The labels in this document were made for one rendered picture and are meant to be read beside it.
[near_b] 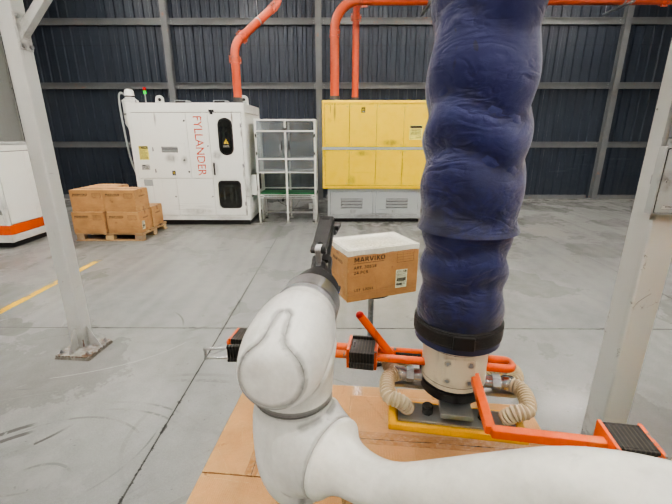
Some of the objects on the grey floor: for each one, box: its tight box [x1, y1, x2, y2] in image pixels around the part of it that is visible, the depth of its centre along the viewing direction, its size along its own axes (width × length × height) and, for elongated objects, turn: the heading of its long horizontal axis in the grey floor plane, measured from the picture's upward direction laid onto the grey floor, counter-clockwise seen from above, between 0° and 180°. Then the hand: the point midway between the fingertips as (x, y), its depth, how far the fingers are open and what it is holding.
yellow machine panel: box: [322, 100, 428, 222], centre depth 834 cm, size 222×91×248 cm, turn 90°
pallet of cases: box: [69, 184, 168, 241], centre depth 716 cm, size 121×103×90 cm
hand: (332, 258), depth 78 cm, fingers open, 13 cm apart
